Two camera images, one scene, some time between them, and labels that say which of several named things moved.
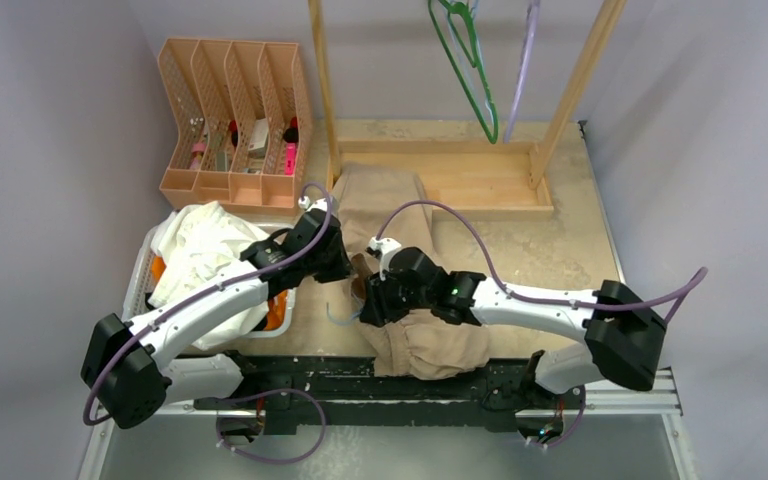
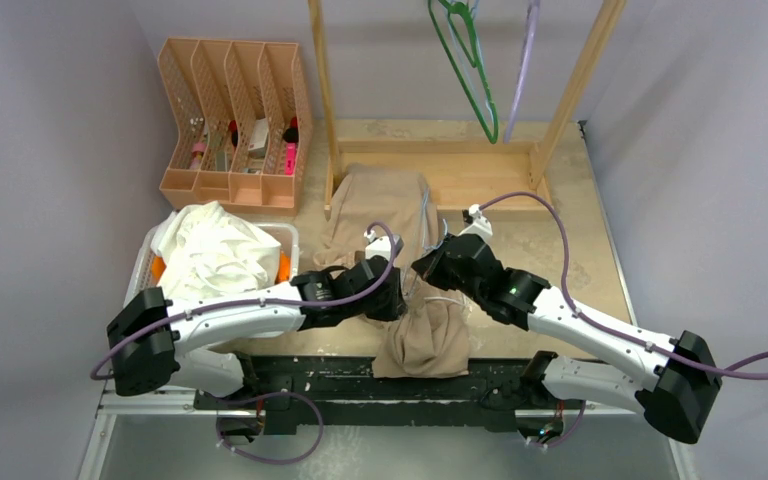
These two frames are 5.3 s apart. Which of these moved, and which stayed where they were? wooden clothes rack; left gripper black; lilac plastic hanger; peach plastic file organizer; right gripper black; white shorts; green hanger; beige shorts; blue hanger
Moved: right gripper black; left gripper black; blue hanger
Stayed: peach plastic file organizer; green hanger; lilac plastic hanger; white shorts; wooden clothes rack; beige shorts
